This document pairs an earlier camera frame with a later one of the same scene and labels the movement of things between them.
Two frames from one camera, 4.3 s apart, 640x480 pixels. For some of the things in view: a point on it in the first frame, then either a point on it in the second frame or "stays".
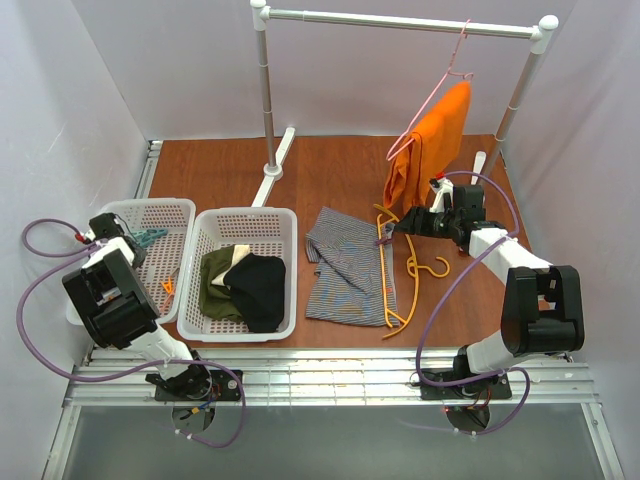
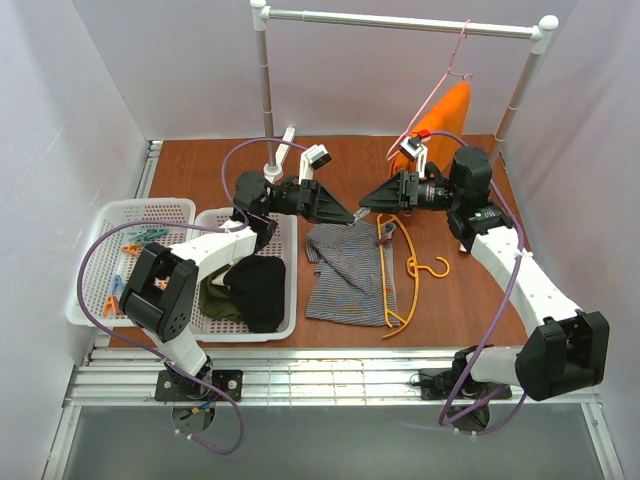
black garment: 257,288 stays
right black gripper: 415,221 → 409,190
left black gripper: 126,245 → 308,198
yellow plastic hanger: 382,214 stays
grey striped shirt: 355,281 stays
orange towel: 416,163 stays
